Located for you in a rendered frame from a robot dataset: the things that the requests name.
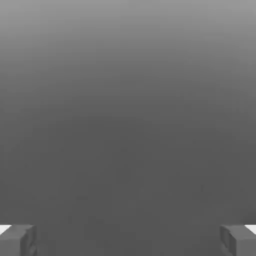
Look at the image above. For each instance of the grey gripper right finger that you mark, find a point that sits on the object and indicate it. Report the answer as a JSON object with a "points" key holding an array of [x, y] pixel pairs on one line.
{"points": [[240, 240]]}

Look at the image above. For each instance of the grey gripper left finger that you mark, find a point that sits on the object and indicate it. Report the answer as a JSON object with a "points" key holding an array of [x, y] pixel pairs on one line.
{"points": [[16, 240]]}

